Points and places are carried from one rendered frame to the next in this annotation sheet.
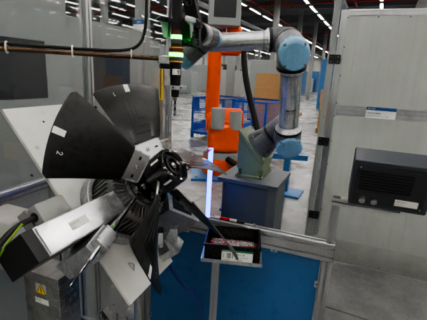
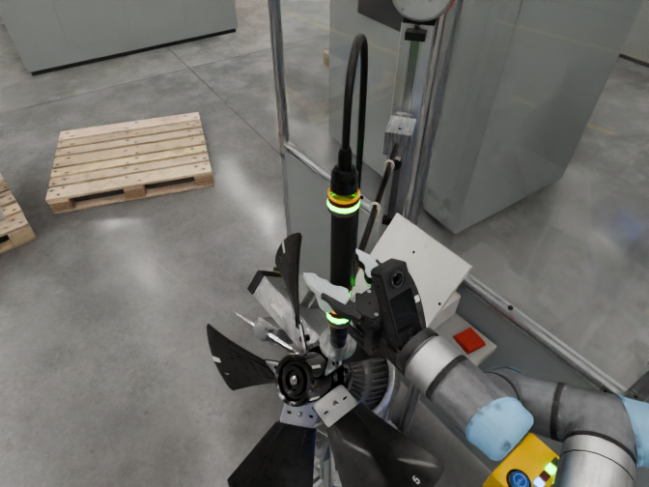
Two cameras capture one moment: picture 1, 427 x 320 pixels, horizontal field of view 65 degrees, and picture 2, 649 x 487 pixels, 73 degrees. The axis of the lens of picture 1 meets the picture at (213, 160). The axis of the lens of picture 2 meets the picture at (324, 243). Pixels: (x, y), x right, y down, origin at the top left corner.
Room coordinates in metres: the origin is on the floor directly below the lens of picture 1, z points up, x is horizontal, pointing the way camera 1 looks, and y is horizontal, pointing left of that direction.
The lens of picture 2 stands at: (1.30, -0.27, 2.17)
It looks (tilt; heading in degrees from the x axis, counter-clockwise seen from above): 45 degrees down; 121
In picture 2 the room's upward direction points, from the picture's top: straight up
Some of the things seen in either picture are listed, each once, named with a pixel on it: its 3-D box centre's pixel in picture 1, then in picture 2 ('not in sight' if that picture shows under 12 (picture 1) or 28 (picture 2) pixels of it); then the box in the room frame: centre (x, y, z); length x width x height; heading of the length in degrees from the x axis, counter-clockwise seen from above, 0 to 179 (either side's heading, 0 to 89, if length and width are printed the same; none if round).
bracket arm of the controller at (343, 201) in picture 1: (365, 205); not in sight; (1.20, -0.59, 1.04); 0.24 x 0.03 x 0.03; 70
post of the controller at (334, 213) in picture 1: (333, 220); not in sight; (1.24, -0.49, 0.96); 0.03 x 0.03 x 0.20; 70
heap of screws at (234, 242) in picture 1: (233, 248); not in sight; (1.21, -0.10, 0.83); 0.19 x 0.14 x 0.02; 85
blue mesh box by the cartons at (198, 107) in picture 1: (218, 116); not in sight; (8.35, -0.06, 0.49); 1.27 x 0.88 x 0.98; 155
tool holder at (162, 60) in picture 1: (172, 73); (339, 325); (1.08, 0.14, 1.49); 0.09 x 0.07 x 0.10; 105
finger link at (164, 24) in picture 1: (165, 27); (365, 272); (1.11, 0.17, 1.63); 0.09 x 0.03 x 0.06; 138
